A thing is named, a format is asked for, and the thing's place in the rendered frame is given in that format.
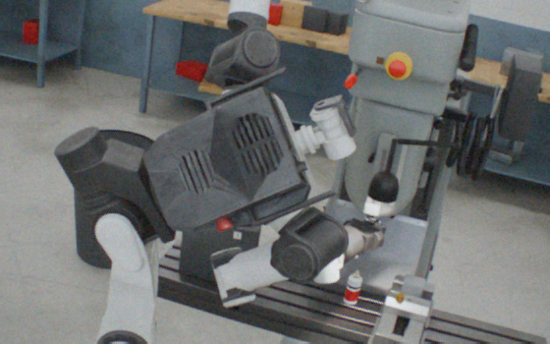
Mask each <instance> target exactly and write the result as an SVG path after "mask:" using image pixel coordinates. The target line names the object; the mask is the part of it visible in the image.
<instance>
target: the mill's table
mask: <svg viewBox="0 0 550 344"><path fill-rule="evenodd" d="M181 242H182V241H181V240H177V241H176V242H172V243H171V244H170V245H169V246H168V247H167V248H166V249H165V250H163V252H162V254H161V255H160V256H159V270H158V283H157V289H158V293H157V297H158V298H161V299H164V300H167V301H170V302H173V303H177V304H180V305H183V306H186V307H190V308H193V309H196V310H199V311H203V312H206V313H209V314H213V315H218V316H221V317H223V318H226V319H229V320H233V321H236V322H239V323H242V324H246V325H252V326H255V327H259V328H262V329H265V330H269V331H272V332H275V333H278V334H282V335H285V336H288V337H291V338H292V337H294V338H297V339H300V340H303V341H306V342H309V343H312V344H367V343H368V340H369V337H370V334H371V332H372V329H373V327H374V324H375V322H376V320H377V318H378V314H379V311H380V310H381V307H382V304H383V301H384V299H385V298H386V296H383V295H380V294H378V295H376V294H373V293H369V292H366V291H363V290H359V295H358V299H357V302H356V303H355V304H354V305H348V304H347V303H345V301H344V297H345V292H346V289H347V287H346V286H343V285H339V284H336V283H318V282H316V281H315V280H314V279H313V280H311V281H309V282H305V283H297V282H295V281H293V280H291V279H288V280H284V281H280V282H277V283H274V284H271V285H269V286H267V287H263V288H257V289H256V292H255V294H254V295H255V299H254V300H253V301H252V302H248V303H244V304H241V305H237V306H234V307H225V306H223V303H222V300H221V296H220V292H219V288H218V284H217V280H215V279H212V278H206V277H201V276H195V275H189V274H184V273H180V272H179V271H178V267H179V259H180V250H181ZM423 344H550V342H546V338H545V337H541V336H538V335H535V334H532V333H525V332H522V331H519V330H516V329H513V328H510V327H509V328H507V327H504V326H500V325H498V324H494V323H488V322H485V321H481V320H479V319H475V318H474V319H472V318H469V317H466V316H462V315H454V314H451V313H448V312H444V311H441V310H434V309H432V313H431V316H430V321H429V324H428V328H427V331H426V336H425V340H424V343H423Z"/></svg>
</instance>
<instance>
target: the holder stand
mask: <svg viewBox="0 0 550 344"><path fill-rule="evenodd" d="M261 227H262V225H261V226H259V227H256V228H254V229H253V228H252V226H251V224H250V225H246V226H241V227H237V228H236V229H234V228H232V229H230V230H227V231H226V230H225V231H221V232H219V231H218V230H215V231H210V232H209V233H207V232H203V233H199V234H195V233H192V234H190V233H185V232H183V233H182V242H181V250H180V259H179V267H178V271H179V272H180V273H184V274H189V275H195V276H201V277H206V278H212V279H215V280H216V278H215V274H214V270H213V266H212V262H211V258H210V257H211V256H212V255H213V254H215V253H217V252H220V251H222V250H227V249H230V248H235V247H240V248H242V249H243V251H244V252H245V251H248V250H250V249H253V248H258V246H259V239H260V233H261Z"/></svg>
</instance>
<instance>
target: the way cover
mask: <svg viewBox="0 0 550 344"><path fill-rule="evenodd" d="M344 211H345V212H344ZM338 214H339V215H338ZM331 216H332V217H334V218H335V219H337V220H338V221H340V222H341V223H342V224H343V223H344V222H345V221H346V220H345V219H348V220H349V219H351V218H355V219H357V220H359V221H363V220H364V218H365V217H366V213H364V212H363V211H361V210H359V209H358V208H356V207H355V206H354V204H353V203H352V202H349V201H342V200H338V199H335V202H334V206H333V210H332V214H331ZM390 217H391V216H385V217H382V218H381V223H380V227H379V228H381V227H385V228H386V230H385V232H386V233H384V234H383V235H384V244H383V247H379V248H377V249H374V250H371V249H369V250H367V251H365V252H364V253H360V254H359V255H358V256H357V258H353V259H352V260H351V261H349V262H347V263H345V264H343V267H341V268H339V271H340V275H339V279H338V280H339V281H340V282H339V281H338V280H336V281H334V282H332V283H336V284H339V285H343V286H346V287H347V285H346V284H348V280H349V276H350V275H353V274H354V273H356V271H357V270H358V274H359V277H361V278H362V282H361V286H360V290H363V291H366V292H369V293H373V294H376V295H378V294H380V295H383V296H387V293H388V290H389V288H390V287H391V288H392V286H393V282H394V279H395V276H396V275H397V276H398V274H399V275H401V276H404V277H406V275H407V274H408V275H414V276H415V274H416V271H417V267H418V263H419V259H420V255H421V251H422V247H423V243H424V239H425V236H426V232H427V228H428V224H429V222H426V221H423V220H420V219H416V218H415V219H413V218H412V217H408V216H405V215H402V214H395V215H394V219H393V221H392V220H391V219H390ZM418 221H419V223H418ZM401 222H402V223H401ZM425 222H426V223H425ZM415 225H416V226H415ZM420 232H421V233H420ZM389 234H390V235H389ZM420 234H421V235H420ZM405 235H406V236H405ZM401 237H402V238H401ZM405 239H406V240H405ZM391 247H392V248H391ZM403 250H404V251H403ZM379 251H380V252H379ZM391 253H392V254H391ZM387 261H388V262H387ZM375 264H376V265H375ZM391 265H392V266H391ZM393 266H394V267H393ZM386 267H388V268H386ZM345 268H346V269H345ZM380 268H382V269H380ZM392 268H393V269H392ZM378 269H379V270H378ZM383 270H384V272H383ZM389 270H390V271H389ZM399 272H400V273H399ZM346 273H347V274H346ZM369 274H370V275H369ZM371 274H373V275H371ZM343 275H344V276H343ZM379 278H380V279H379ZM388 278H389V279H390V280H389V279H388ZM372 280H373V281H372ZM341 281H342V282H341ZM367 282H368V284H369V285H368V284H367ZM370 284H371V285H370ZM389 284H390V285H389ZM363 285H364V286H363ZM367 285H368V286H367ZM375 286H376V287H375Z"/></svg>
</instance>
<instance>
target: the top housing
mask: <svg viewBox="0 0 550 344"><path fill-rule="evenodd" d="M469 7H470V0H367V1H366V2H365V3H364V4H360V3H356V7H355V16H354V21H353V25H352V31H351V36H350V41H349V46H348V50H349V55H350V58H351V59H352V60H353V61H354V62H356V63H357V64H359V65H361V66H363V67H366V68H370V69H372V70H375V71H379V72H384V73H387V72H386V68H385V65H386V61H387V60H388V57H389V56H390V55H391V54H392V53H394V52H395V53H398V52H401V53H405V54H407V56H408V57H409V58H410V59H411V61H412V71H411V73H410V74H409V76H408V77H407V78H411V79H415V80H419V81H424V82H428V83H434V84H437V85H444V84H447V83H449V82H451V81H452V80H453V79H454V78H455V76H456V74H457V73H456V71H457V68H458V65H459V61H460V57H461V50H462V46H463V43H464V39H465V35H466V33H465V31H466V27H467V23H468V16H469V14H468V11H469ZM377 56H378V57H383V58H384V62H383V65H380V64H376V60H377Z"/></svg>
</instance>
